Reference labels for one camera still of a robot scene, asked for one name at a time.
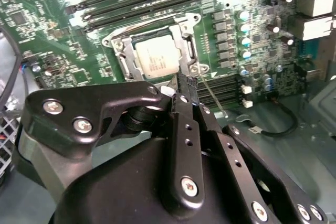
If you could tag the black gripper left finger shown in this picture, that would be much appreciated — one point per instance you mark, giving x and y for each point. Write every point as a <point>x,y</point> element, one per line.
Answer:
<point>65,108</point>

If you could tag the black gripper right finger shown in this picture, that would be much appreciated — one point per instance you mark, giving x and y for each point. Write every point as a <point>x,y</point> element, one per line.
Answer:
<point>236,161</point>

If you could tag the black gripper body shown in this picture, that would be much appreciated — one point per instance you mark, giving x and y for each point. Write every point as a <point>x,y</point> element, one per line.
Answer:
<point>118,187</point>

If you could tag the metal locking lever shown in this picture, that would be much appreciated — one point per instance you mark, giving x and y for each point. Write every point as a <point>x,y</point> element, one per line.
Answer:
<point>147,23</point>
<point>213,96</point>

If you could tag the metal socket cover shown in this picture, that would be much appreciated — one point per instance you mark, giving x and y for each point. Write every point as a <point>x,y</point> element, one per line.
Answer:
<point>127,49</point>

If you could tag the silver CPU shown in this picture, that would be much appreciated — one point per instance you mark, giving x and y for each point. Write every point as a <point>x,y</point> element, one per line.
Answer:
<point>157,56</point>

